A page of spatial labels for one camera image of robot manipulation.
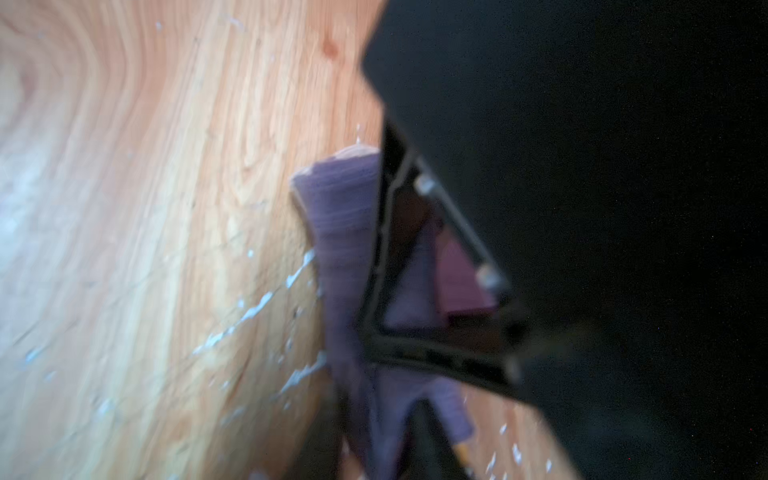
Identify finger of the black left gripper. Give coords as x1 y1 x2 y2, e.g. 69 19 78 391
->
358 119 527 396

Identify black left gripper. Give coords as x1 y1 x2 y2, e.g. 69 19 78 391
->
362 1 767 479

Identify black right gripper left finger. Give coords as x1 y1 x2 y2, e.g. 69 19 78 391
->
282 389 345 479

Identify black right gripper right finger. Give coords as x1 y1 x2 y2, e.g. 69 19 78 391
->
401 400 470 480

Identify purple striped sock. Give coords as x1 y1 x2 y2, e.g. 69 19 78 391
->
291 145 495 479

